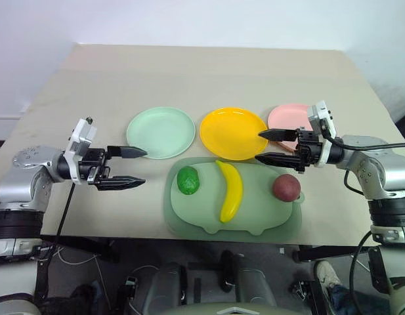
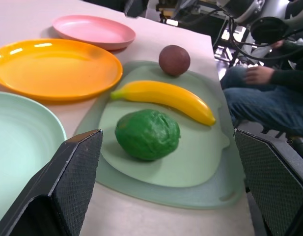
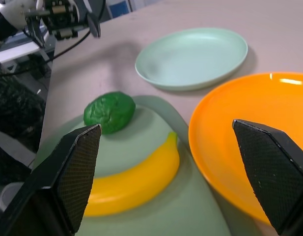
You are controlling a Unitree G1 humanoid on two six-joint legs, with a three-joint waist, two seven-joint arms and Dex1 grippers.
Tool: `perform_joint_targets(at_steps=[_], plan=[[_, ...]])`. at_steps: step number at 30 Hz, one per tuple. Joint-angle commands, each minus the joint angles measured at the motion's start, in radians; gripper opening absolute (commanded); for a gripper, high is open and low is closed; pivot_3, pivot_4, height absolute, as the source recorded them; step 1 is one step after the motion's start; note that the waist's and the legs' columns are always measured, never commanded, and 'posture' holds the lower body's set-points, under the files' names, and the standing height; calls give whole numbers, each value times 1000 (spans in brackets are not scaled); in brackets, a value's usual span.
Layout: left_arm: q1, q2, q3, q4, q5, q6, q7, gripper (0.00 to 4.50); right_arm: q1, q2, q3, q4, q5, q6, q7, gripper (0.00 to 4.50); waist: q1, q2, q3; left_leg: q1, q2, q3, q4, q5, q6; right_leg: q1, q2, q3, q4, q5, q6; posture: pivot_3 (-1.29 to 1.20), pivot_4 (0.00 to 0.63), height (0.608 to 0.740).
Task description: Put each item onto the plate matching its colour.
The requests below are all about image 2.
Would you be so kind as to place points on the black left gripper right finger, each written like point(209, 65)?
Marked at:
point(274, 177)

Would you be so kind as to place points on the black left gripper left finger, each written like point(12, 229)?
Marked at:
point(67, 177)

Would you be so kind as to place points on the pale green plate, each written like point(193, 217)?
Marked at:
point(21, 147)

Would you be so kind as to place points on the green toy avocado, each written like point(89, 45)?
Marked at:
point(147, 134)

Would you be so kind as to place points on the orange plate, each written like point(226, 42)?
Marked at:
point(55, 70)

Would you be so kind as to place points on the pink plate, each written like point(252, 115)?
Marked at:
point(94, 30)

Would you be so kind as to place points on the dark purple round fruit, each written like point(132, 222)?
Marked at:
point(174, 59)

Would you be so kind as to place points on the person's hand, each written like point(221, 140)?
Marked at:
point(258, 75)

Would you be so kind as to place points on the seated person in jeans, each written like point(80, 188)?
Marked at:
point(269, 98)

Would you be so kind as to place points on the pale green tray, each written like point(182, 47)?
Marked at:
point(190, 162)

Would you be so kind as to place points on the yellow banana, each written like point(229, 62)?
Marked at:
point(163, 97)

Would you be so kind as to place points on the silver robot body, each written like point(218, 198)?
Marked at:
point(252, 9)

